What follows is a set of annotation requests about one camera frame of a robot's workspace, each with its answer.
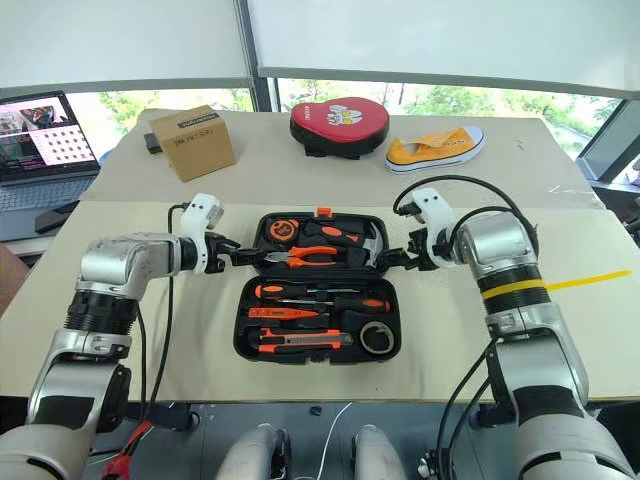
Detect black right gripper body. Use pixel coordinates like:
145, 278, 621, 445
406, 228, 438, 273

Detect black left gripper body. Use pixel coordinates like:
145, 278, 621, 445
202, 231, 242, 275

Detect short thick-handled screwdriver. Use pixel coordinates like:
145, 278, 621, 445
253, 283, 362, 301

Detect long thin-handled screwdriver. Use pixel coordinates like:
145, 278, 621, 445
276, 297, 392, 315

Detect orange tester pen screwdriver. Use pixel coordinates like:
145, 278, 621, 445
246, 306, 327, 322

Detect black electrical tape roll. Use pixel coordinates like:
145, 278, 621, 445
359, 320, 397, 356

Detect black orange utility knife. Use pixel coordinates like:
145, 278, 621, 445
257, 326, 354, 354

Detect black tool case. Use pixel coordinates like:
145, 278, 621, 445
232, 205, 403, 365

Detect orange black tape measure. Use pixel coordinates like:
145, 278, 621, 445
266, 217, 301, 243

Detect claw hammer black orange grip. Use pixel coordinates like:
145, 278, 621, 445
303, 221, 390, 267

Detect yellow canvas sneaker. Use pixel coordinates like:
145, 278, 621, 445
384, 126, 486, 175

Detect brown cardboard box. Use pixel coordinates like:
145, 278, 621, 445
148, 104, 237, 184

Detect red black boxing pad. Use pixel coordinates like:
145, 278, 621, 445
289, 96, 391, 161

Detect grey rounded robot knee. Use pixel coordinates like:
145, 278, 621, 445
215, 423, 292, 480
351, 424, 408, 480

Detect black device under table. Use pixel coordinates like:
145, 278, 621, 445
416, 446, 442, 480

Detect dark window pillar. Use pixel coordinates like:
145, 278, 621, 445
234, 0, 281, 114

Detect open grey laptop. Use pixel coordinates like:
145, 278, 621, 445
0, 89, 102, 214

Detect white roller blind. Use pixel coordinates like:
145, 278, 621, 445
248, 0, 640, 100
0, 0, 257, 89

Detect dark monitor screen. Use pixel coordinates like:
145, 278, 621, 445
576, 98, 640, 185

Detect red clamp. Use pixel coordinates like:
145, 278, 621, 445
101, 421, 153, 480

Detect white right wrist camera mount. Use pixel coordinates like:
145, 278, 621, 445
403, 188, 456, 267

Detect orange handled pliers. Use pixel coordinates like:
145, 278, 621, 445
264, 245, 339, 268

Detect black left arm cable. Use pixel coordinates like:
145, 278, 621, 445
136, 201, 194, 407

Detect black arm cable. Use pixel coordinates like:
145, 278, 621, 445
392, 175, 541, 480
136, 201, 194, 407

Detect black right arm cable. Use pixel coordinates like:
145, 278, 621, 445
392, 175, 541, 480

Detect thin white cable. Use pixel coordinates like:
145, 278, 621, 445
319, 400, 353, 472

